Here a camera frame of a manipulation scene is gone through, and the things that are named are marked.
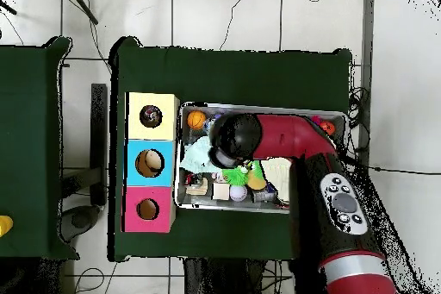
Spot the cream waffle cloth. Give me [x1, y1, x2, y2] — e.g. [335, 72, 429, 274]
[263, 157, 294, 203]

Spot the wooden box with three holes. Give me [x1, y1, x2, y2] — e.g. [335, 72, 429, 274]
[121, 91, 181, 234]

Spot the metal mesh bin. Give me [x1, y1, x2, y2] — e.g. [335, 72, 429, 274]
[173, 101, 347, 215]

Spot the light blue waffle cloth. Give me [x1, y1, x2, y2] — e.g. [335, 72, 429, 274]
[179, 134, 221, 174]

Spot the green fuzzy toy with eyes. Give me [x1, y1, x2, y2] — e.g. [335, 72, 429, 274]
[221, 160, 264, 186]

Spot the orange basketball toy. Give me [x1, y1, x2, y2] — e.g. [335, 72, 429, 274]
[186, 109, 207, 131]

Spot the small wooden cube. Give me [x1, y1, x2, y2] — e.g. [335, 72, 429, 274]
[212, 181, 231, 201]

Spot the white baseball toy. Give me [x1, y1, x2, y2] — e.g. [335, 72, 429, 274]
[229, 185, 249, 203]

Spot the dark green tablecloth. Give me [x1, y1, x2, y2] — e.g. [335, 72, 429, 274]
[108, 36, 353, 269]
[0, 36, 80, 260]

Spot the orange red smooth ball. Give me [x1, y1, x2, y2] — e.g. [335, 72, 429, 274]
[318, 120, 336, 136]

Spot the black stand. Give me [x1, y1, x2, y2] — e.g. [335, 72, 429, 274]
[59, 83, 109, 243]

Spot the black tripod leg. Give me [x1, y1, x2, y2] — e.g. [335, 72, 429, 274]
[65, 0, 100, 26]

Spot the yellow object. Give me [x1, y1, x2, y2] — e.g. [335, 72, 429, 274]
[0, 215, 14, 238]

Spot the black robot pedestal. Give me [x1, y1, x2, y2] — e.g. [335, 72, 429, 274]
[183, 257, 267, 294]

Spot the black cable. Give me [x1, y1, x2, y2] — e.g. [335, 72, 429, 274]
[364, 164, 441, 176]

